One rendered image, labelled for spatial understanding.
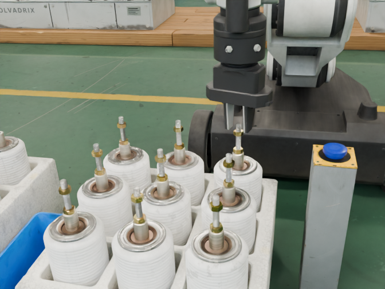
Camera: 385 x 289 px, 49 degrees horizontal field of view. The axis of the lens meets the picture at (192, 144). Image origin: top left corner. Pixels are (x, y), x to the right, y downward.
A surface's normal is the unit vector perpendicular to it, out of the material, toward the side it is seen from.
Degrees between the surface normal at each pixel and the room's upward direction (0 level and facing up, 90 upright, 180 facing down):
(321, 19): 106
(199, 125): 31
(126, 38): 90
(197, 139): 55
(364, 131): 45
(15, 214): 90
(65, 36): 90
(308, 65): 61
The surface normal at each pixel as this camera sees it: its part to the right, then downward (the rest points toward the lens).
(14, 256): 0.98, 0.03
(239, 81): -0.48, 0.43
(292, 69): -0.20, -0.03
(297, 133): -0.18, -0.29
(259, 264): -0.04, -0.88
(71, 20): -0.22, 0.47
